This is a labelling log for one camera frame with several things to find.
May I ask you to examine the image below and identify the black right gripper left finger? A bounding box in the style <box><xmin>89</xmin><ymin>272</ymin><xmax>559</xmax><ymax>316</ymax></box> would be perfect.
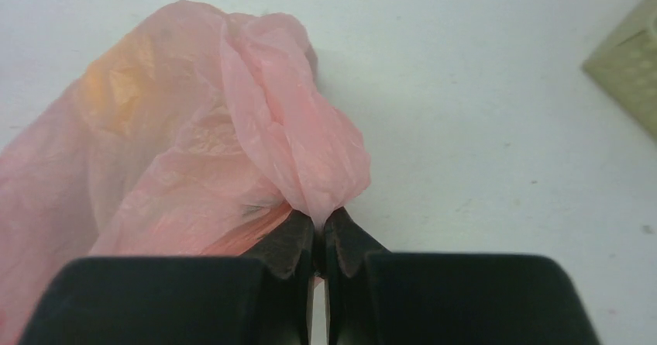
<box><xmin>19</xmin><ymin>211</ymin><xmax>315</xmax><ymax>344</ymax></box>

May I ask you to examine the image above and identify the light green plastic basket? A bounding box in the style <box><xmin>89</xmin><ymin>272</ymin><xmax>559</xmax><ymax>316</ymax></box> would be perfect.
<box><xmin>583</xmin><ymin>0</ymin><xmax>656</xmax><ymax>138</ymax></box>

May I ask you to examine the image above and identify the pink plastic bag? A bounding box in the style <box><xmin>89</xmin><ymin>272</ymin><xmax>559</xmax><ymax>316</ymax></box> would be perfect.
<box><xmin>1</xmin><ymin>0</ymin><xmax>371</xmax><ymax>344</ymax></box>

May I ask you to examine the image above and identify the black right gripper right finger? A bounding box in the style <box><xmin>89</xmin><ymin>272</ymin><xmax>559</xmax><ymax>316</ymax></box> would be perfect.
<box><xmin>324</xmin><ymin>209</ymin><xmax>599</xmax><ymax>344</ymax></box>

